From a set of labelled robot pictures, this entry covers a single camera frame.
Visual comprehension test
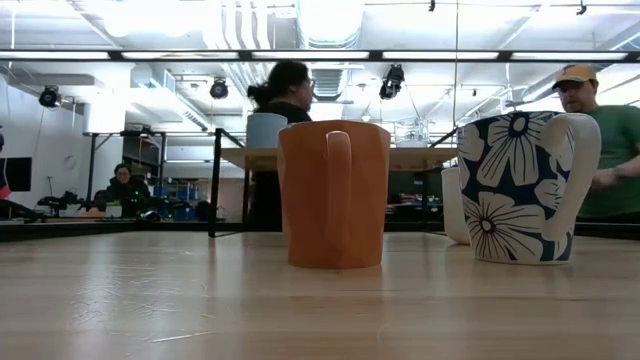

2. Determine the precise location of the orange faceted mug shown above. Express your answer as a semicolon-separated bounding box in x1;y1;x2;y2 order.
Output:
276;119;392;270

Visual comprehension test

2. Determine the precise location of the light blue mug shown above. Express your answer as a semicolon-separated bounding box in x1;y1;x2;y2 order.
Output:
245;112;290;150

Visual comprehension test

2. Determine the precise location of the clear glass cup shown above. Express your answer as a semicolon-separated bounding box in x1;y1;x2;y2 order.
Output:
393;117;432;149

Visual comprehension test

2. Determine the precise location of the plain white mug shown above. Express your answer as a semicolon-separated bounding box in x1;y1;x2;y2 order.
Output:
440;165;472;247

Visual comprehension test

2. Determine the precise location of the blue white floral mug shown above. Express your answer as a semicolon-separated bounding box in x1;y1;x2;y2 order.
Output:
455;109;603;265

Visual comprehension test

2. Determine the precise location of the person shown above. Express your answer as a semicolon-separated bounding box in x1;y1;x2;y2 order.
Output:
551;63;640;225
102;162;152;217
246;58;317;232

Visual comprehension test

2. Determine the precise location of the blue storage bin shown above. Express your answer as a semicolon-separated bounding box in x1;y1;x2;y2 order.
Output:
172;185;197;221

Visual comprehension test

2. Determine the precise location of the black overhead light beam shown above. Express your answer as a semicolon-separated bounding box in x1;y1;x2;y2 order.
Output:
0;48;640;63

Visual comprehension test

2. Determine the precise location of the wooden shelf black metal frame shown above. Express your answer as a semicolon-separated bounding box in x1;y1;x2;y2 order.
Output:
207;127;467;239

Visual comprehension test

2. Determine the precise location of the black ceiling camera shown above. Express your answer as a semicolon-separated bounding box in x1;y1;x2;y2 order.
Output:
378;63;405;100
209;78;230;101
38;84;63;109

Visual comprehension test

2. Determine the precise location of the silver ceiling duct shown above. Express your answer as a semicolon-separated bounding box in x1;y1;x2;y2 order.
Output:
294;0;366;50

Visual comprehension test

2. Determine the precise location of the thin vertical hanging cable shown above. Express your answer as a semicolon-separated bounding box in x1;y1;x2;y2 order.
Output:
453;0;459;130

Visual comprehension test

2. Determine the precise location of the black aluminium table frame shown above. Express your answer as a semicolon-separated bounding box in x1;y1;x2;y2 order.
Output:
0;219;640;242

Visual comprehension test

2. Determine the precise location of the black background rig frame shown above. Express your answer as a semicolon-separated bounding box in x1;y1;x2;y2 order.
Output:
82;129;169;211

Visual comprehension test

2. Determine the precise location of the black wall monitor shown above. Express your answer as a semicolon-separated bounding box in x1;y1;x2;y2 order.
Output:
0;157;33;193

